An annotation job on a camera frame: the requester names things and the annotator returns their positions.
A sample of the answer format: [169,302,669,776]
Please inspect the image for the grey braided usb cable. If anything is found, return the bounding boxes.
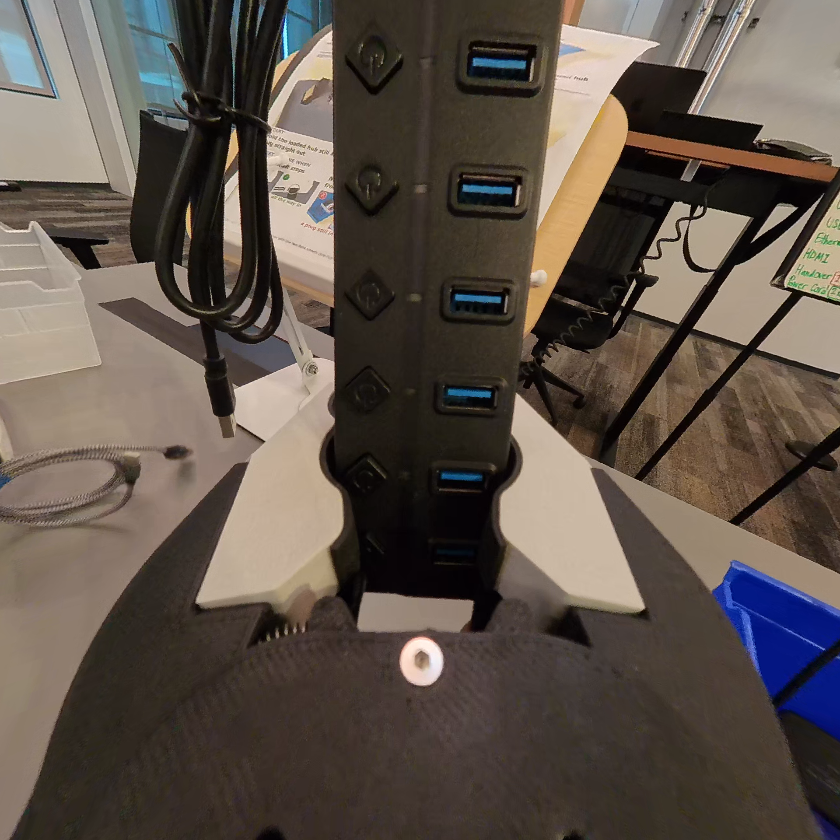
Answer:
[0,443,193,529]

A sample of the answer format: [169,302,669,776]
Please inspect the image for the printed instruction sheet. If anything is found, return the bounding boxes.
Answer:
[223,25,660,277]

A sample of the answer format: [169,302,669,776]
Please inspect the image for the whiteboard with green writing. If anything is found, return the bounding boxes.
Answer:
[771,174,840,307]

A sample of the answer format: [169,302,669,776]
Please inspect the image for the black hub cable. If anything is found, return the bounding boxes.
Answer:
[154,0,290,439]

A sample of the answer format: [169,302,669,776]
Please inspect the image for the black office chair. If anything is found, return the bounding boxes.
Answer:
[518,190,677,424]
[49,108,193,270]

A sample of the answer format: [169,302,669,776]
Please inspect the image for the black monitor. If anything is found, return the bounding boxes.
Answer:
[610,62,765,153]

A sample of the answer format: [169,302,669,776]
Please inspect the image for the blue plastic bin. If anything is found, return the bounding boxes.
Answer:
[712,560,840,840]

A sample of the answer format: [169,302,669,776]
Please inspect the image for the silver wall pipes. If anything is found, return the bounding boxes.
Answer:
[675,0,756,67]

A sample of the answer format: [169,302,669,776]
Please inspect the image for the clear plastic bin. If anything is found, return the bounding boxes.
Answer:
[0,220,102,386]

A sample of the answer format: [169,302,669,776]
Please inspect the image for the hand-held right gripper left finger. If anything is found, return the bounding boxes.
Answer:
[195,394,363,614]

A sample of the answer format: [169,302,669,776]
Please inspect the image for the black coiled cable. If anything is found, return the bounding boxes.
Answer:
[564,206,706,342]

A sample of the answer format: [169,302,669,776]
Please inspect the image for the black seven-port usb hub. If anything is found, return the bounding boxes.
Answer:
[331,0,564,598]

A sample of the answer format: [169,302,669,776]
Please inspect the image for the brown-edged black desk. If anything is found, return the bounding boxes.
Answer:
[600,128,840,460]

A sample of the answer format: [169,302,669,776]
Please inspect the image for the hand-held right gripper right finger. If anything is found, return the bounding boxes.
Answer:
[486,392,648,618]

